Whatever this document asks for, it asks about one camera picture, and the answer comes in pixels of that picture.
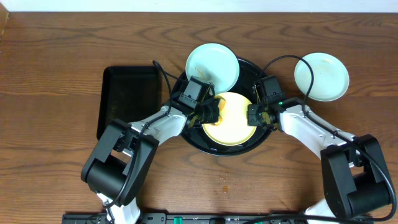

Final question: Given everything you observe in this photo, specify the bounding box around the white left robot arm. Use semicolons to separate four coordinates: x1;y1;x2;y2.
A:
81;95;221;223

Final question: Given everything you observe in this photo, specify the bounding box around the light green plate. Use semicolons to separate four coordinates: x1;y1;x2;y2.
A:
185;43;240;95
303;52;349;101

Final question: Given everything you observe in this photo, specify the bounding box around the yellow sponge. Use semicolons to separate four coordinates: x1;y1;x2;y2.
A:
212;96;226;126

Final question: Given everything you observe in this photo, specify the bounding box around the yellow plate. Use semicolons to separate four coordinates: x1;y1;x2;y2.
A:
202;92;256;146

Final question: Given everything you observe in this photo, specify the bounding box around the black rectangular tray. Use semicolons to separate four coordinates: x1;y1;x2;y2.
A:
96;66;162;139

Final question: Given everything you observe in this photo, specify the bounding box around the round black tray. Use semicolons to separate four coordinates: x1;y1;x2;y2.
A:
181;57;271;156

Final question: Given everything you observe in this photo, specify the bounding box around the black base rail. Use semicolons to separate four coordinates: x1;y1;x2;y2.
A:
62;212;312;224

